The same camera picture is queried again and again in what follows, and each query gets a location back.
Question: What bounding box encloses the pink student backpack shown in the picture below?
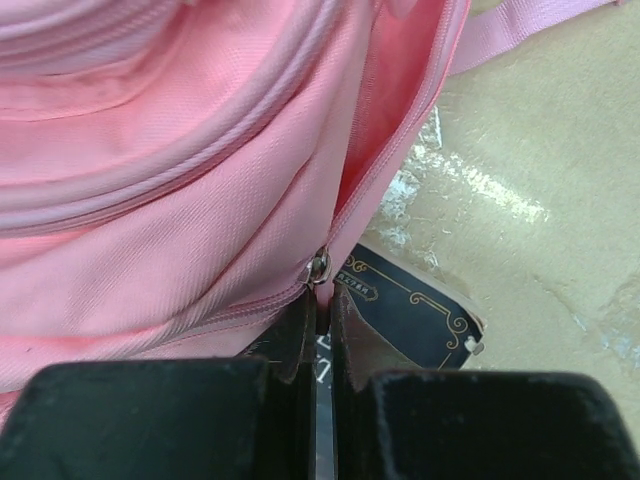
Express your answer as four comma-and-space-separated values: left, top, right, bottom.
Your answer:
0, 0, 624, 396

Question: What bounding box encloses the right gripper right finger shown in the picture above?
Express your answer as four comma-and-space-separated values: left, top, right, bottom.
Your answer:
331, 287, 639, 479

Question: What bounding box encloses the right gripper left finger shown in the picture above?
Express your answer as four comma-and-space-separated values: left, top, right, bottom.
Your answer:
1, 293, 316, 480

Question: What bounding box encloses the Tale of Two Cities book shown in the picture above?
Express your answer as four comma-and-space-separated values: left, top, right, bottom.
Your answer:
315, 243, 484, 479

